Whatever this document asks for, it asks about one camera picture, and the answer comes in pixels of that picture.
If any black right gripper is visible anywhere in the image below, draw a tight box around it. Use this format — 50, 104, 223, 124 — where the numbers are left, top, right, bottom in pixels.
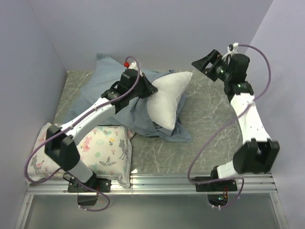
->
191, 50, 232, 83

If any white pillow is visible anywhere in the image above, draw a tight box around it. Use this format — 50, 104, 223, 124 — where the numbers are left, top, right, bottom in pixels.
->
147, 72, 193, 131

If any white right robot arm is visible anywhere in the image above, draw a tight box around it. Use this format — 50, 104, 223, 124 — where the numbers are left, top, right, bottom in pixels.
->
192, 50, 280, 191

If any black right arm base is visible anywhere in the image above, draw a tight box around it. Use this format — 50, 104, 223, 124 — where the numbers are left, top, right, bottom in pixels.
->
192, 177, 237, 209

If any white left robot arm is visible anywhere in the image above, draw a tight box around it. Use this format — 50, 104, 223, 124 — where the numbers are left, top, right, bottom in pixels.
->
44, 69, 158, 192

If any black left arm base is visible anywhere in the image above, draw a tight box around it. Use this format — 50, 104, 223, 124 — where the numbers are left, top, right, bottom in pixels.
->
62, 173, 112, 207

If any floral patterned pillow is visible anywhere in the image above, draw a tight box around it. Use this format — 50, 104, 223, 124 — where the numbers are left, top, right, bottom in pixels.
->
28, 126, 134, 188

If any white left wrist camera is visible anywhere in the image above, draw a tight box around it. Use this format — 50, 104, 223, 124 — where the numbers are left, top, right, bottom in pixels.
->
123, 61, 141, 71

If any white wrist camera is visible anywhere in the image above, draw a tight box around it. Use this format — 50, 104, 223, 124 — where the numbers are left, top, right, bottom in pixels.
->
222, 42, 239, 59
123, 61, 141, 71

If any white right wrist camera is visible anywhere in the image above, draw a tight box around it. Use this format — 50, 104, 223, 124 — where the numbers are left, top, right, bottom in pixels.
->
222, 42, 239, 59

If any aluminium frame rail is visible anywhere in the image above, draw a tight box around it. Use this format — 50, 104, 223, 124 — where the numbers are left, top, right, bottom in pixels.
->
26, 174, 277, 196

